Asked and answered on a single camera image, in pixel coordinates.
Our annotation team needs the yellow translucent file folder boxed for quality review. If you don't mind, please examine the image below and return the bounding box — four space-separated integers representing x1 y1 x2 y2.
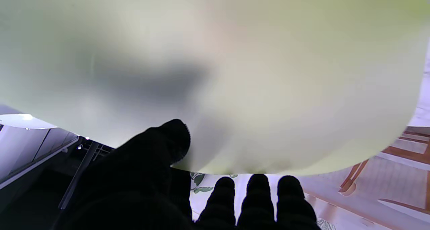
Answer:
0 0 430 176

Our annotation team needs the printed room backdrop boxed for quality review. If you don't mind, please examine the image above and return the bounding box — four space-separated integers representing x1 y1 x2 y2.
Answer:
188 39 430 230

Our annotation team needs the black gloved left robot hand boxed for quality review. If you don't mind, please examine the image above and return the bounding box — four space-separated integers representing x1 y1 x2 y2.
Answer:
57 119 323 230

